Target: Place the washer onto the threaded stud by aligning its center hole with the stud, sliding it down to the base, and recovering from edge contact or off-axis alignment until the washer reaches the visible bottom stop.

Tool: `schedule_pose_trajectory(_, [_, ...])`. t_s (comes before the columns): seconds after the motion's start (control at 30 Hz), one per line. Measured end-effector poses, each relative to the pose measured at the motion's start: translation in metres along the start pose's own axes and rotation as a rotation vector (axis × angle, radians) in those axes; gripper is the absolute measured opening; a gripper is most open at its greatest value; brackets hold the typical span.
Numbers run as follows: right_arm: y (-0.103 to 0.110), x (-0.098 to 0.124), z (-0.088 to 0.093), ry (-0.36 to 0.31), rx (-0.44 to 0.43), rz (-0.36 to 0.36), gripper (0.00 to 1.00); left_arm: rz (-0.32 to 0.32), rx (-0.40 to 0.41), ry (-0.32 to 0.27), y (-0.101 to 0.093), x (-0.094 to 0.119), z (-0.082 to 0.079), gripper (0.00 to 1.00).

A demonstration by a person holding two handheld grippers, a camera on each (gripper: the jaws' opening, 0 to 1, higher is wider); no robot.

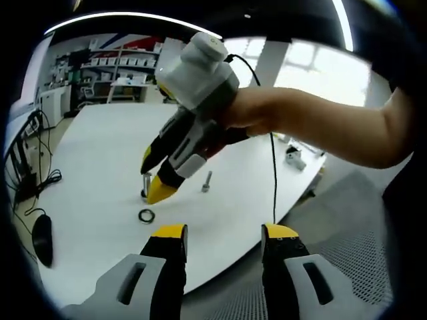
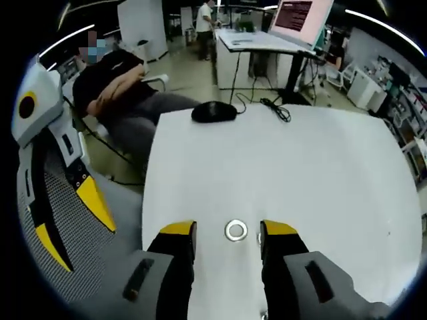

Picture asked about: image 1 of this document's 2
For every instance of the curved ceiling light strip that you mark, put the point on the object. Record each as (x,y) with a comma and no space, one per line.
(345,23)
(133,20)

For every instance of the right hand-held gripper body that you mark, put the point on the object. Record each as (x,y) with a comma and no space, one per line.
(200,80)

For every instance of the storage shelf with white bins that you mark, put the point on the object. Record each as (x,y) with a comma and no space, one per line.
(110,61)

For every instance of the person's dark clothing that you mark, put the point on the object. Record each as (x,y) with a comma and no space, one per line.
(405,80)

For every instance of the large steel washer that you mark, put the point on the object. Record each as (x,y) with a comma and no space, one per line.
(146,216)

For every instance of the grey mesh office chair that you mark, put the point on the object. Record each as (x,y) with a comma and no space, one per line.
(350,240)

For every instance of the small white clamp object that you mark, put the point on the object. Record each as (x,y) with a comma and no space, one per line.
(295,159)

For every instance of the white background table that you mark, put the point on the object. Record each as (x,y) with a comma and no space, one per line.
(131,88)

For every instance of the person's right hand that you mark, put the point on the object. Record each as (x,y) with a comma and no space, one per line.
(253,110)

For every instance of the large threaded stud bolt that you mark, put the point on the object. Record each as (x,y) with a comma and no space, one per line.
(145,186)

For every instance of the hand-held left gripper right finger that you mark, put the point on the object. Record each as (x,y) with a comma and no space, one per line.
(290,276)

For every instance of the white cabinet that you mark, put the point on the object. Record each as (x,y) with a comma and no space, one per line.
(55,101)

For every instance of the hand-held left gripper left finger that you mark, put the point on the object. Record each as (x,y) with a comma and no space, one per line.
(156,276)

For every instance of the small threaded stud bolt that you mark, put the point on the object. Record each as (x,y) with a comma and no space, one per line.
(207,182)

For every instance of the black computer mouse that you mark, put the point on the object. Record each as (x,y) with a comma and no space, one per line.
(42,240)

